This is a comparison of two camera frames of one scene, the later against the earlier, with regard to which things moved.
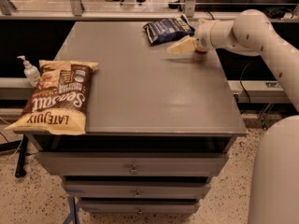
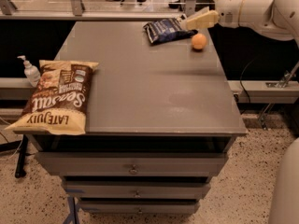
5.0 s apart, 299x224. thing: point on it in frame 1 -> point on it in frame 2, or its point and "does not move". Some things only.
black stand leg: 19,170 does not move
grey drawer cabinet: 160,125 does not move
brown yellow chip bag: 59,103 does not move
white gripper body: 206,35 -> 231,7
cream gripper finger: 186,45 -> 204,20
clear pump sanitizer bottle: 31,73 does not move
